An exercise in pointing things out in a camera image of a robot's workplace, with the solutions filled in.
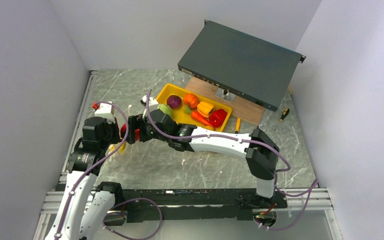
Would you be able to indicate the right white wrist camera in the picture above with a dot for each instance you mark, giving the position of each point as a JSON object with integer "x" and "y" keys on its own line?
{"x": 152, "y": 103}

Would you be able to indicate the orange handled tool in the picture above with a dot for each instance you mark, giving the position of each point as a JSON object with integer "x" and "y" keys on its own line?
{"x": 238, "y": 125}

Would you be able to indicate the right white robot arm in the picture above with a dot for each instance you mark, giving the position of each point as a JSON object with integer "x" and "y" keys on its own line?
{"x": 256, "y": 148}

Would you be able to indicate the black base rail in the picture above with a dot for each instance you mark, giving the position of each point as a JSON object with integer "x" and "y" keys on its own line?
{"x": 139, "y": 205}

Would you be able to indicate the red apple toy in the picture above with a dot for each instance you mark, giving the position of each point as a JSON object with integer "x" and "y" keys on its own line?
{"x": 136, "y": 132}

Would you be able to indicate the clear zip top bag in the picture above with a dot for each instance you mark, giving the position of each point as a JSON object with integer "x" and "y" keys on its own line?
{"x": 119, "y": 145}

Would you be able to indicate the purple onion toy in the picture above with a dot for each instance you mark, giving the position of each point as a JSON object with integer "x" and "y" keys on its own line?
{"x": 174, "y": 101}

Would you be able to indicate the black yellow screwdriver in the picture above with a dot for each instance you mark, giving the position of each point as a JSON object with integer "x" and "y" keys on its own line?
{"x": 285, "y": 113}

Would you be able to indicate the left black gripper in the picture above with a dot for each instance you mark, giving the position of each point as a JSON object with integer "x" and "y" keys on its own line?
{"x": 114, "y": 126}

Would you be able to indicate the brown wooden board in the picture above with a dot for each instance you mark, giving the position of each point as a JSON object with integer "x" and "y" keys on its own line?
{"x": 246, "y": 110}

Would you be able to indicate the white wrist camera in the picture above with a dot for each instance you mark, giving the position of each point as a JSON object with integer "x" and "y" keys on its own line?
{"x": 103, "y": 110}
{"x": 152, "y": 103}

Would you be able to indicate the yellow lemon toy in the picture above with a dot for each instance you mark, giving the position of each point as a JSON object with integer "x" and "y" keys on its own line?
{"x": 112, "y": 147}

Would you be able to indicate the orange carrot toy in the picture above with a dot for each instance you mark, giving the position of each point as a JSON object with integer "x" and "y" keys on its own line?
{"x": 195, "y": 115}

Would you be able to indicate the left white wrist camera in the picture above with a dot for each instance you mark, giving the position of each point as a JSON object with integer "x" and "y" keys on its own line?
{"x": 103, "y": 110}

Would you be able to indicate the aluminium frame rail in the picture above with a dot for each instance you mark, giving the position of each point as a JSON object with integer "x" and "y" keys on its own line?
{"x": 107, "y": 83}

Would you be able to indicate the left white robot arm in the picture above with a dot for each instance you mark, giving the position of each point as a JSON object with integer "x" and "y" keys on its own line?
{"x": 74, "y": 220}

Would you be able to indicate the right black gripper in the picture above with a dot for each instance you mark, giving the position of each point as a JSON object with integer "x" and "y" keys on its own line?
{"x": 135, "y": 122}

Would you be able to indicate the dark grey rack device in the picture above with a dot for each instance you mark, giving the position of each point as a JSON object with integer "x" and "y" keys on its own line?
{"x": 249, "y": 67}

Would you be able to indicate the green cabbage toy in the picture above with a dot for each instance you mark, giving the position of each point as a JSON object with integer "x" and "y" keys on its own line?
{"x": 166, "y": 109}

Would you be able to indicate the orange pumpkin toy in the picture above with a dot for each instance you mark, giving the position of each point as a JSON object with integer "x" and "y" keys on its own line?
{"x": 191, "y": 100}

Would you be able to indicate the yellow bell pepper toy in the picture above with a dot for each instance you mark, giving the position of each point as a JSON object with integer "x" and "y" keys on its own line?
{"x": 205, "y": 108}

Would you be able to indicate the red bell pepper toy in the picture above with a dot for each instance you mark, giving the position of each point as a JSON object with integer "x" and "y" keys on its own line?
{"x": 217, "y": 117}

